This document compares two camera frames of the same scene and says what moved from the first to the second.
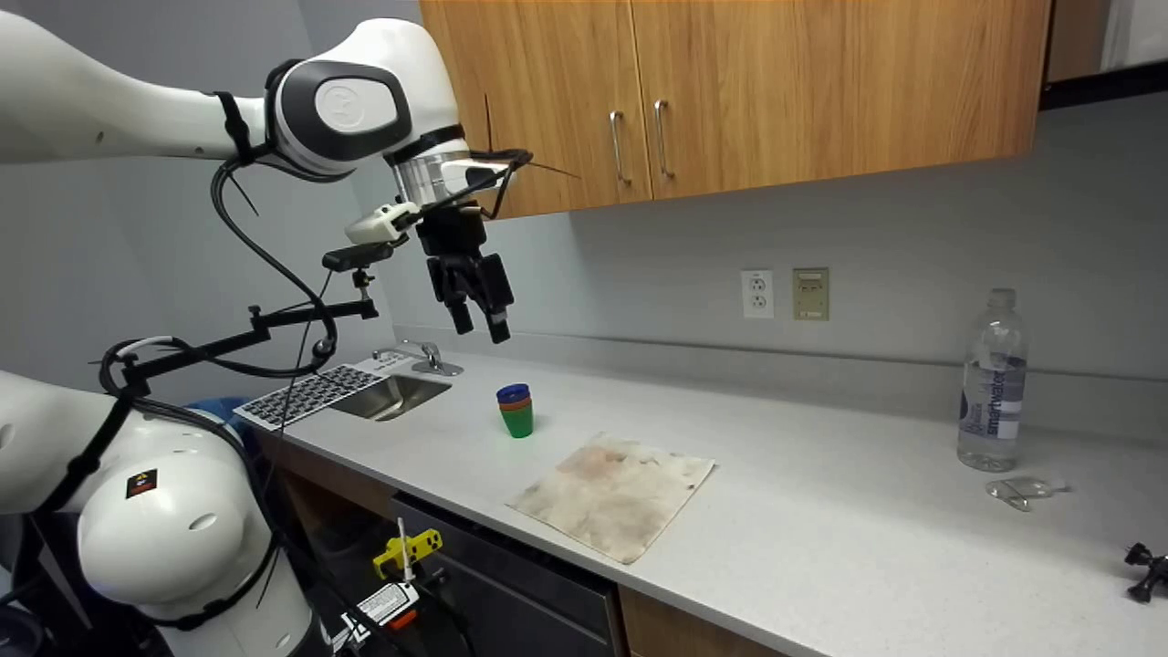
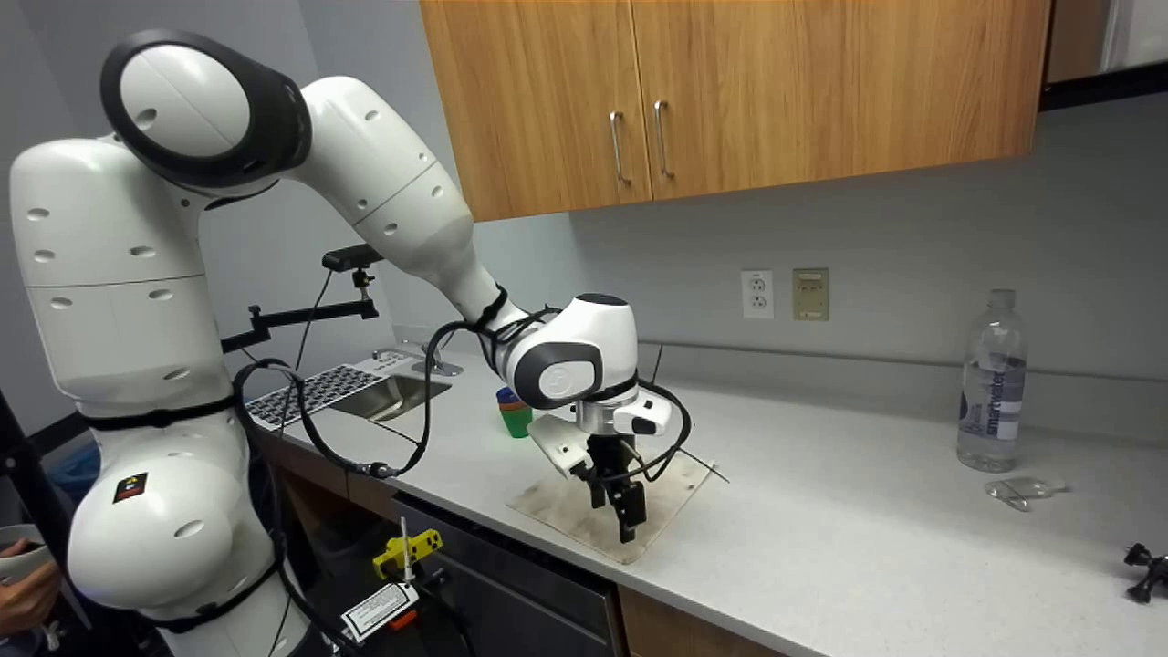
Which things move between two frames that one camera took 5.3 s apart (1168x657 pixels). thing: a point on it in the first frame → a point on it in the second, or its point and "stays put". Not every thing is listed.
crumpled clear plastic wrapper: (1021, 490) stays put
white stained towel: (622, 499) stays put
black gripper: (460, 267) → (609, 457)
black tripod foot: (1155, 578) stays put
